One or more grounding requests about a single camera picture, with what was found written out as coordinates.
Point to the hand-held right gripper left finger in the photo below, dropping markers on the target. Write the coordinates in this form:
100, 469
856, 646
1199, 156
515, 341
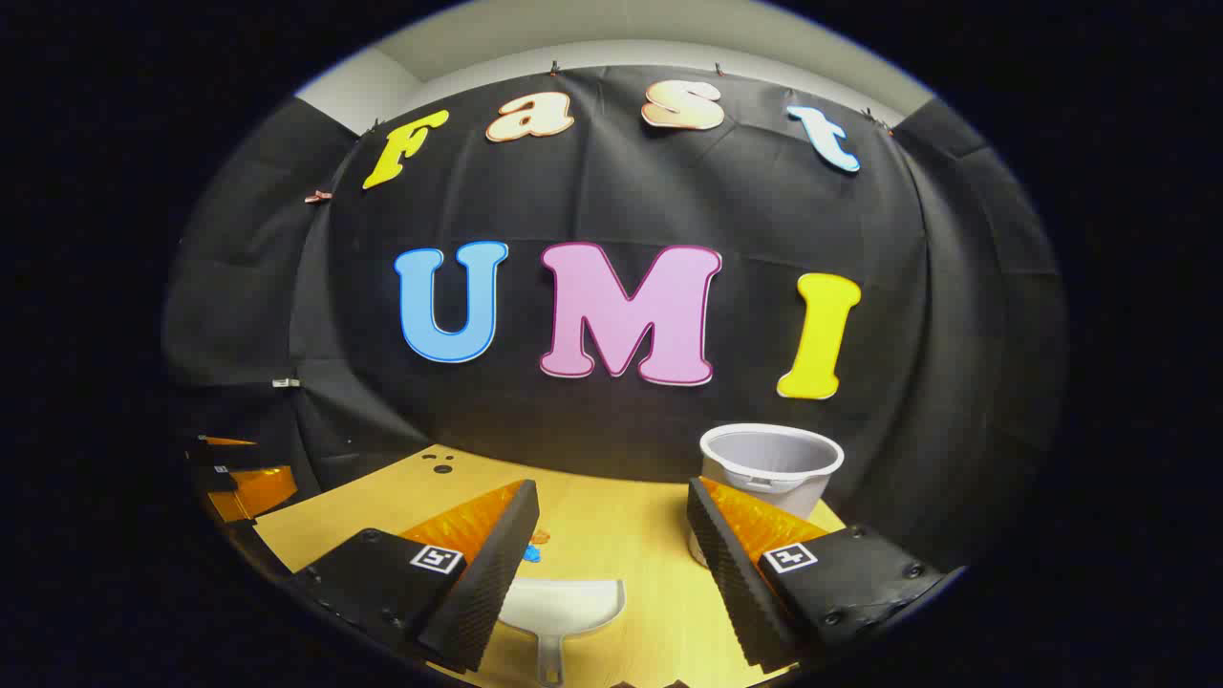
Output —
492, 564

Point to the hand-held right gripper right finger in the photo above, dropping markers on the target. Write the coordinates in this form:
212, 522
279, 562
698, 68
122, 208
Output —
726, 564

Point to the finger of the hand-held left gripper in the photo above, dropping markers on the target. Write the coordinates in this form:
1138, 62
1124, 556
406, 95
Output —
258, 492
225, 455

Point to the white plastic dustpan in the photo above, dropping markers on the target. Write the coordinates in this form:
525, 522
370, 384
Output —
564, 607

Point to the white ribbed garbage bin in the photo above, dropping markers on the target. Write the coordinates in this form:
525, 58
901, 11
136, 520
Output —
774, 459

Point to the wooden desktop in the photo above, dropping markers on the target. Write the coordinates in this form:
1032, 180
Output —
611, 535

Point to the black backdrop cloth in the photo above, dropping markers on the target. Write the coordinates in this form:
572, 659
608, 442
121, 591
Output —
669, 191

